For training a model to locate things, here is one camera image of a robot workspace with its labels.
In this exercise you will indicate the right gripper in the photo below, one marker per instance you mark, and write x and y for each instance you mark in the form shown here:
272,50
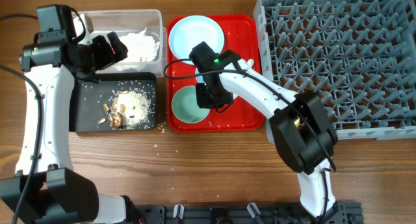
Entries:
208,96

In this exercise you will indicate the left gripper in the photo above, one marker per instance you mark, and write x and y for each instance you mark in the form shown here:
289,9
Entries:
107,56

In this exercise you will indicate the white napkin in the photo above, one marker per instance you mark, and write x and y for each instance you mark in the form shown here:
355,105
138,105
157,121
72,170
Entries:
142,46

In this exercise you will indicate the green bowl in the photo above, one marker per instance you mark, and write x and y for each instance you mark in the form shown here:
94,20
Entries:
185,108

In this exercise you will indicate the white plastic fork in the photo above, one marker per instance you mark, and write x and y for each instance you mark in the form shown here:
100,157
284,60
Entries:
250,62

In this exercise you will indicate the food scraps and rice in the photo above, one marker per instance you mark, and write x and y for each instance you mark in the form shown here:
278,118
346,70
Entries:
129,110

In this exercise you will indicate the light blue plate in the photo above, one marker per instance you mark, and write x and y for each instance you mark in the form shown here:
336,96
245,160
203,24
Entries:
191,31

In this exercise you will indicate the light blue bowl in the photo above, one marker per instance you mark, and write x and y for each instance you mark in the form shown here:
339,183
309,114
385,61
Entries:
199,76

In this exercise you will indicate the yellow cup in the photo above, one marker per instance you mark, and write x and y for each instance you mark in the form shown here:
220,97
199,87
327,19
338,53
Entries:
297,122

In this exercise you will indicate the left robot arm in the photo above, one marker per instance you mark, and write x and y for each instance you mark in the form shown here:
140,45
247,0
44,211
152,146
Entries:
45,188

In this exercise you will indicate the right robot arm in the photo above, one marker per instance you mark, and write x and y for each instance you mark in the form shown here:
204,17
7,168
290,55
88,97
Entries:
302,131

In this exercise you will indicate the black waste tray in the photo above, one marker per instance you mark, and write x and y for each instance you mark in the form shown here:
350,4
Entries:
88,98

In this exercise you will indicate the grey dishwasher rack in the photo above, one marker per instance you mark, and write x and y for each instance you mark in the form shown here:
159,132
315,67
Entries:
357,55

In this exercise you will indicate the clear plastic bin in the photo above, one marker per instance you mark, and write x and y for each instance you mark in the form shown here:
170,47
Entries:
106,21

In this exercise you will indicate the red serving tray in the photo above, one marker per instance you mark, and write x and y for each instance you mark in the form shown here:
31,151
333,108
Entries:
239,31

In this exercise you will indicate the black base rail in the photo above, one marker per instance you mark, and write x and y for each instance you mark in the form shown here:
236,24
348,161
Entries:
280,213

